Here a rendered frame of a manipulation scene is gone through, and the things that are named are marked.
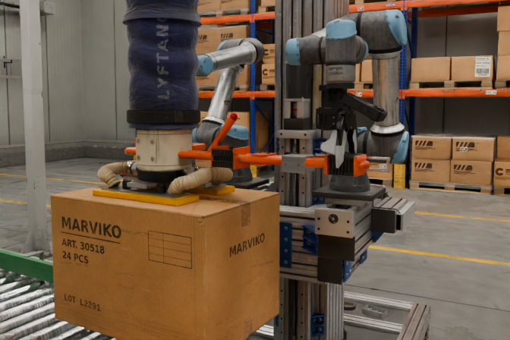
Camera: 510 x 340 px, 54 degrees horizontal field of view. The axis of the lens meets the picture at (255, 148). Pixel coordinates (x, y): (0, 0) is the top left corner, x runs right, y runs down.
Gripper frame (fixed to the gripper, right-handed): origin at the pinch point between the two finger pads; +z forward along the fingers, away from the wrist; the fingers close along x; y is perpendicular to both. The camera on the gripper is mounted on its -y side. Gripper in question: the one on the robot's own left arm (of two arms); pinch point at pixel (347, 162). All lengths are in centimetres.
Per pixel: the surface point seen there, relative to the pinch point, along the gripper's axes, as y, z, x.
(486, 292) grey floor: -6, 117, -272
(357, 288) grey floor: 77, 117, -231
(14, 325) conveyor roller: 126, 66, 10
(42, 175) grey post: 349, 42, -168
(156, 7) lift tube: 54, -43, 10
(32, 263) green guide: 160, 56, -22
